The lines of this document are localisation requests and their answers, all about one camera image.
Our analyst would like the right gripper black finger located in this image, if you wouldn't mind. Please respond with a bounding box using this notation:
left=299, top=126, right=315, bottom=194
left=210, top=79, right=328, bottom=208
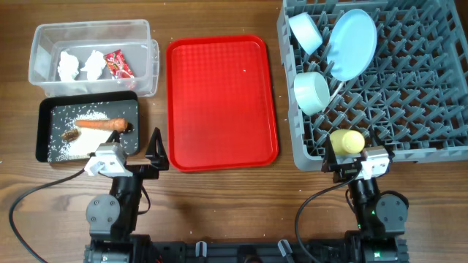
left=371, top=128, right=395, bottom=161
left=321, top=135, right=338, bottom=172

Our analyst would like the orange carrot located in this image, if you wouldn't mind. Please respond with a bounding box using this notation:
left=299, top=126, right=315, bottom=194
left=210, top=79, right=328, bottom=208
left=75, top=118, right=129, bottom=132

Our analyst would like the yellow plastic cup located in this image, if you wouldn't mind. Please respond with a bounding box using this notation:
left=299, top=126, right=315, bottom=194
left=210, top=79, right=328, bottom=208
left=330, top=129, right=365, bottom=155

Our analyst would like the white rice pile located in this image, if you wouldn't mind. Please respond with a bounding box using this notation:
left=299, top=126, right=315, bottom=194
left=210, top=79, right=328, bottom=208
left=47, top=108, right=111, bottom=163

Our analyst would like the brown food scrap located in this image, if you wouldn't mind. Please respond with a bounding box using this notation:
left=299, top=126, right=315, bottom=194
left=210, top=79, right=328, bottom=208
left=61, top=129, right=80, bottom=142

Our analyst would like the white plastic spoon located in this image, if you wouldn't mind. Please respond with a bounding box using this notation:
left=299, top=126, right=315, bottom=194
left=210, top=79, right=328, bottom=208
left=329, top=81, right=346, bottom=103

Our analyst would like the mint green bowl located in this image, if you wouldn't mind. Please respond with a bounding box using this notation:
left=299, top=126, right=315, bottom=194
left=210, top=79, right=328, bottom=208
left=293, top=72, right=330, bottom=115

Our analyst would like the white tissue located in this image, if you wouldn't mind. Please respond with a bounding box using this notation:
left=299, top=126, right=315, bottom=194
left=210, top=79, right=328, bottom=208
left=80, top=50, right=107, bottom=81
left=57, top=51, right=79, bottom=82

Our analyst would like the red snack wrapper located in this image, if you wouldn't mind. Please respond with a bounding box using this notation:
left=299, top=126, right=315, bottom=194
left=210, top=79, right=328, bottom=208
left=103, top=50, right=135, bottom=79

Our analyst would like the light blue plate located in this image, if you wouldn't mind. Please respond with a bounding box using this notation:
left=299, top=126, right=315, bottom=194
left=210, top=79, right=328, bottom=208
left=327, top=9, right=377, bottom=81

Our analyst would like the light blue bowl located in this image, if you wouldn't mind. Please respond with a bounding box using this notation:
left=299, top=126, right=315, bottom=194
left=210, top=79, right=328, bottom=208
left=289, top=12, right=322, bottom=55

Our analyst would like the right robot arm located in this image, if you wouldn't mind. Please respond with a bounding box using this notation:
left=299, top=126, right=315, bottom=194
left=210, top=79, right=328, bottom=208
left=295, top=129, right=410, bottom=263

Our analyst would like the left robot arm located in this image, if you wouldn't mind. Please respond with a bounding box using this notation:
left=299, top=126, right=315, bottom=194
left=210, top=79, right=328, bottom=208
left=8, top=128, right=169, bottom=263

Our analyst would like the black waste tray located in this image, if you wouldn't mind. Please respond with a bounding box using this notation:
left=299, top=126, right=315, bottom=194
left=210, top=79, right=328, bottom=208
left=36, top=91, right=140, bottom=164

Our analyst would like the grey dishwasher rack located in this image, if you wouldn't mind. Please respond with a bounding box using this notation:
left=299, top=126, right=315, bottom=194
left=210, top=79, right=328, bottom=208
left=276, top=1, right=467, bottom=171

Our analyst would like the red plastic tray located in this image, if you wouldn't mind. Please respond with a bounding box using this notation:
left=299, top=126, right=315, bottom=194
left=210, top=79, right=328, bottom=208
left=166, top=34, right=279, bottom=172

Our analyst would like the clear plastic bin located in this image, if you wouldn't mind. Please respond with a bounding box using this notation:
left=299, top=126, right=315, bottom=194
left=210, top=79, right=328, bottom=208
left=29, top=19, right=159, bottom=97

